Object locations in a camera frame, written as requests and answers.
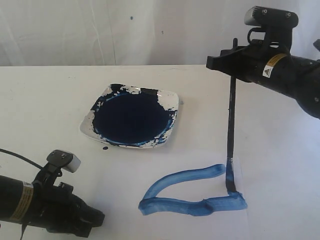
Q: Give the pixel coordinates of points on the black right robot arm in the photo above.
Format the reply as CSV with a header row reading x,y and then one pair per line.
x,y
298,78

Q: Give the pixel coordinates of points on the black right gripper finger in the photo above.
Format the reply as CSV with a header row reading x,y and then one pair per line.
x,y
226,64
238,51

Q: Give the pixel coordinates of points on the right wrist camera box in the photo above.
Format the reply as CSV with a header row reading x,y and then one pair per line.
x,y
264,16

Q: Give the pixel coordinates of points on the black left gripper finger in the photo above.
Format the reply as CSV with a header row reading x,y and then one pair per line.
x,y
82,218

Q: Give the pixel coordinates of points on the white backdrop curtain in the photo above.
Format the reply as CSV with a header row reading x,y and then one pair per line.
x,y
137,32

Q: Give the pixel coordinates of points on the white paper sheet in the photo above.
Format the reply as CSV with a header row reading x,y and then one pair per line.
x,y
173,198

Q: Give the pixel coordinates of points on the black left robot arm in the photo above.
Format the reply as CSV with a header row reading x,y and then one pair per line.
x,y
15,199

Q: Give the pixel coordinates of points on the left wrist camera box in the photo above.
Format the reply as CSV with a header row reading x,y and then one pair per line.
x,y
64,160

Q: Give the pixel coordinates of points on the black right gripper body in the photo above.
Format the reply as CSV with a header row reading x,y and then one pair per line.
x,y
252,64

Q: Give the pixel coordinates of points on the black paintbrush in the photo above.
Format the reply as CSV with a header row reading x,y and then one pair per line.
x,y
231,120

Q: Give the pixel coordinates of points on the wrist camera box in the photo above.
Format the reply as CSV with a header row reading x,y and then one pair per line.
x,y
64,160
264,16

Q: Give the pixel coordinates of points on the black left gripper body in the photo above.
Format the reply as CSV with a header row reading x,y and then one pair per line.
x,y
58,211

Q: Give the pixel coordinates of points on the white plate with blue paint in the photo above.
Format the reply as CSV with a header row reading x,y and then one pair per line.
x,y
132,117

